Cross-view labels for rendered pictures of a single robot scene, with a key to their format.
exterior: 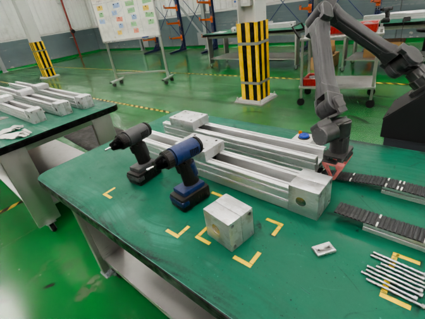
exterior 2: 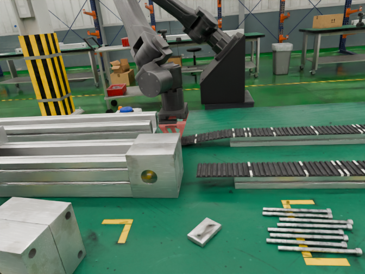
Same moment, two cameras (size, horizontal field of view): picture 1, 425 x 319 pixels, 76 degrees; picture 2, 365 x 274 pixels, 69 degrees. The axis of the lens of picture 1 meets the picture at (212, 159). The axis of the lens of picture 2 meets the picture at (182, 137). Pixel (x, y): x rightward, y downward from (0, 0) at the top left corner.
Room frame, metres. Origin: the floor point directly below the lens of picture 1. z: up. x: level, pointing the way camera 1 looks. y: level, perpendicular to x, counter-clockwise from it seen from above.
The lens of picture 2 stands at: (0.22, -0.03, 1.09)
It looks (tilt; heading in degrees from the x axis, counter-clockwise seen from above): 23 degrees down; 324
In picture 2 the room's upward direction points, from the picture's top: 5 degrees counter-clockwise
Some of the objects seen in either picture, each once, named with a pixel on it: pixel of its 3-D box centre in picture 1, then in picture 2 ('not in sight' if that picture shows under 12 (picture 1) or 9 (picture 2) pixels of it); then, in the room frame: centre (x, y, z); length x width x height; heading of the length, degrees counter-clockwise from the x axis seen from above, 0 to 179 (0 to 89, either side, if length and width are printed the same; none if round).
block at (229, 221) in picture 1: (231, 219); (33, 242); (0.58, -0.03, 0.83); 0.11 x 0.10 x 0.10; 128
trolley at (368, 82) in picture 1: (335, 62); (133, 73); (3.61, -1.78, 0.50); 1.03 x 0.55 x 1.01; 58
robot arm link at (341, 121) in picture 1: (339, 128); (169, 77); (0.76, -0.41, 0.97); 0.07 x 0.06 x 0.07; 116
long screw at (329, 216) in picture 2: (396, 266); (296, 215); (0.39, -0.38, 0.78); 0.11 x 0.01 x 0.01; 40
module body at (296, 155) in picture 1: (230, 140); (21, 136); (1.09, -0.09, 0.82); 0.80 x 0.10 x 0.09; 45
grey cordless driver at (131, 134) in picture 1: (133, 157); not in sight; (0.93, 0.30, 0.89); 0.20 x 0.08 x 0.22; 141
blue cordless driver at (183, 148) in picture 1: (179, 177); not in sight; (0.74, 0.11, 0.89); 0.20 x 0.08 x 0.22; 129
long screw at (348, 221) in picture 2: (407, 275); (314, 220); (0.37, -0.39, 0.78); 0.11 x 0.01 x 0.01; 41
